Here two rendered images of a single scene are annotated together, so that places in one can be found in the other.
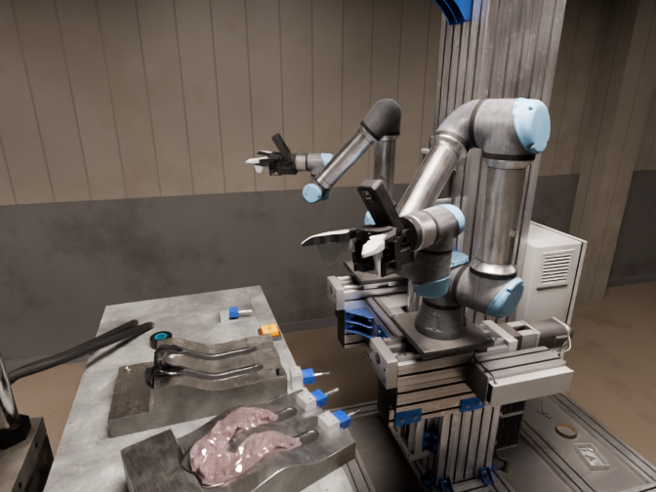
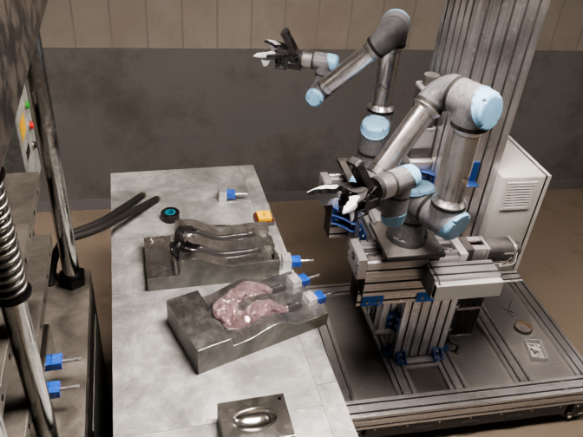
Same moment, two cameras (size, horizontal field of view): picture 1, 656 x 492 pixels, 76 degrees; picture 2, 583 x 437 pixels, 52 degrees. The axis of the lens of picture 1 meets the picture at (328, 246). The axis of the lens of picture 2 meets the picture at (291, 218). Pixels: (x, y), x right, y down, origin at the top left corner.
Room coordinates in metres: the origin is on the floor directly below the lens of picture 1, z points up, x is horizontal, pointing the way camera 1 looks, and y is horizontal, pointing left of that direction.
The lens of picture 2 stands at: (-0.71, 0.04, 2.33)
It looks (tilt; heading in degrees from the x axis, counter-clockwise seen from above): 35 degrees down; 2
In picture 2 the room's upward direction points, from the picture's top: 5 degrees clockwise
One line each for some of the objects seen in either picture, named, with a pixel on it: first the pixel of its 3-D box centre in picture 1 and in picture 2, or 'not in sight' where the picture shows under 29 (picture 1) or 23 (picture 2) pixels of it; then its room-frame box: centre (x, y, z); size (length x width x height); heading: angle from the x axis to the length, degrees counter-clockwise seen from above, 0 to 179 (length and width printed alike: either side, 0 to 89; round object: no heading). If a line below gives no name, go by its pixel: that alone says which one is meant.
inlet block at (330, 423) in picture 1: (343, 419); (320, 296); (0.94, -0.04, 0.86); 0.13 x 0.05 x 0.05; 126
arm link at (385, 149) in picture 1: (384, 169); (385, 76); (1.73, -0.23, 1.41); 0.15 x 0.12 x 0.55; 170
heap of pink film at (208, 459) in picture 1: (243, 437); (249, 302); (0.83, 0.21, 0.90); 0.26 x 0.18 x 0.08; 126
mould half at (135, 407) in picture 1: (200, 372); (210, 250); (1.13, 0.40, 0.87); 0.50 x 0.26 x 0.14; 109
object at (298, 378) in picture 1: (310, 376); (298, 261); (1.17, 0.06, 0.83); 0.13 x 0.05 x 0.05; 105
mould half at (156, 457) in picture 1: (244, 454); (248, 312); (0.82, 0.21, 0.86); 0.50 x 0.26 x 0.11; 126
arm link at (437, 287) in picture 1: (426, 267); (390, 205); (0.86, -0.21, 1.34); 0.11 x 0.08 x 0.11; 41
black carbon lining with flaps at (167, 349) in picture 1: (204, 360); (214, 241); (1.13, 0.38, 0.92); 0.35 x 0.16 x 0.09; 109
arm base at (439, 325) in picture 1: (441, 311); (409, 225); (1.12, -0.34, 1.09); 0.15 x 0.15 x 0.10
